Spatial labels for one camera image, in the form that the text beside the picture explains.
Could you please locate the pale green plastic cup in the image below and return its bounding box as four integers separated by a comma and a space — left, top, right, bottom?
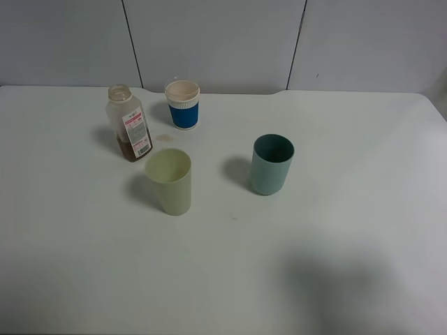
145, 148, 191, 216

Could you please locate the clear plastic drink bottle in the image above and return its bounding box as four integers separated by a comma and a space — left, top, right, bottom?
105, 84, 153, 162

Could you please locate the teal plastic cup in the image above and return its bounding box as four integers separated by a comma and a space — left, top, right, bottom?
249, 134, 295, 195

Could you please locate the blue sleeved paper cup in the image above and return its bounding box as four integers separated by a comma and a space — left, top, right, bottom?
165, 79, 200, 130

